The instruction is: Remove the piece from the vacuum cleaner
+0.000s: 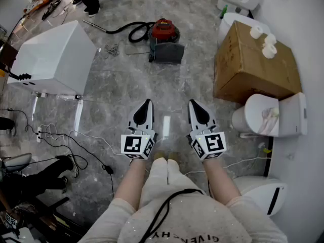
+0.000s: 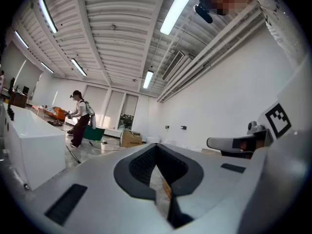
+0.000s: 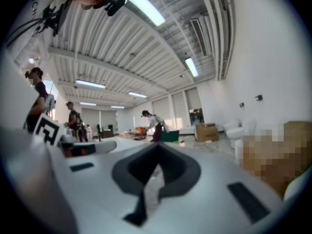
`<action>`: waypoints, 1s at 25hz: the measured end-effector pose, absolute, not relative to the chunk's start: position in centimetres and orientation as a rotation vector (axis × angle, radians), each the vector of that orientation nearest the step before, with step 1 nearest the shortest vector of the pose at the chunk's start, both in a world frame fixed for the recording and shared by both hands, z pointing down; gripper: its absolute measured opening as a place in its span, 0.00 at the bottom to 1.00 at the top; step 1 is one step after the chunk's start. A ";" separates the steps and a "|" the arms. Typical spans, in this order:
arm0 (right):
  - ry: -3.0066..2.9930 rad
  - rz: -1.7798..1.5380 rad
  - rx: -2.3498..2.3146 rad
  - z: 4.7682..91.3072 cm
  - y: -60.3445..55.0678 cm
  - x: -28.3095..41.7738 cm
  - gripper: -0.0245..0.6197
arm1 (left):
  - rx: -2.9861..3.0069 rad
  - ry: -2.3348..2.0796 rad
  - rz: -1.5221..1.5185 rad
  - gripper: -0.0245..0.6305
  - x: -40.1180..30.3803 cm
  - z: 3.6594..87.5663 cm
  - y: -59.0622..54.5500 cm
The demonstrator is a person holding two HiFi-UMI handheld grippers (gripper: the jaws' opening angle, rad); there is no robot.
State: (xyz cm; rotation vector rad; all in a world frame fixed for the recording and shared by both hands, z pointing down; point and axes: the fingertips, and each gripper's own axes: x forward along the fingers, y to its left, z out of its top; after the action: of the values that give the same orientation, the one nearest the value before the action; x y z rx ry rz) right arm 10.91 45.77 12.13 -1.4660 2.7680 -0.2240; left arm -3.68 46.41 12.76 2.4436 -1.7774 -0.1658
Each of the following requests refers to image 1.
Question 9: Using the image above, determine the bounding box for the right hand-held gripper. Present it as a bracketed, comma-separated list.
[186, 99, 227, 161]

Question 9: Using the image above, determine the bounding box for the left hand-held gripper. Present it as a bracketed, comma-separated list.
[120, 99, 158, 160]

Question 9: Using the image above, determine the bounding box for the person's left forearm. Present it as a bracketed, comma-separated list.
[113, 158, 147, 211]

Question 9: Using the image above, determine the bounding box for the person's right forearm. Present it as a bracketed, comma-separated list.
[202, 158, 242, 207]

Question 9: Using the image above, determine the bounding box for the white toilet with open lid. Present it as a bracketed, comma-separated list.
[231, 92, 308, 139]

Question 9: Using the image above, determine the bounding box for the clear plastic cup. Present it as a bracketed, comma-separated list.
[261, 107, 279, 134]

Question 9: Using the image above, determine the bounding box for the large cardboard box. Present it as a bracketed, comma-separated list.
[213, 20, 302, 105]

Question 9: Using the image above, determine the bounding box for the red vacuum cleaner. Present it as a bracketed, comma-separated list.
[147, 18, 182, 63]

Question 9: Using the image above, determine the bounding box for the person's beige clothing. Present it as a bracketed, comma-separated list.
[78, 158, 288, 243]

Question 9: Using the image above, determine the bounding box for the metal vacuum wand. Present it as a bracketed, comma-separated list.
[83, 19, 108, 33]

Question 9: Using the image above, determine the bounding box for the large white cabinet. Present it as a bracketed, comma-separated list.
[7, 20, 98, 96]

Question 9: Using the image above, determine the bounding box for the grey chair seat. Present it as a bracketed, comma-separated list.
[1, 152, 32, 172]

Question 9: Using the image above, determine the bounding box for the black adapter cable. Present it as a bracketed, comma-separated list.
[0, 107, 114, 197]

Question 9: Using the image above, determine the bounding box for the grey power cord bundle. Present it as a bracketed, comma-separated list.
[104, 39, 152, 58]

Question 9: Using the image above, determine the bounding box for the black vacuum hose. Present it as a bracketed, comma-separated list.
[106, 21, 155, 43]

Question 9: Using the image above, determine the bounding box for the black chest cable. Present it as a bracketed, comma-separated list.
[138, 188, 206, 243]

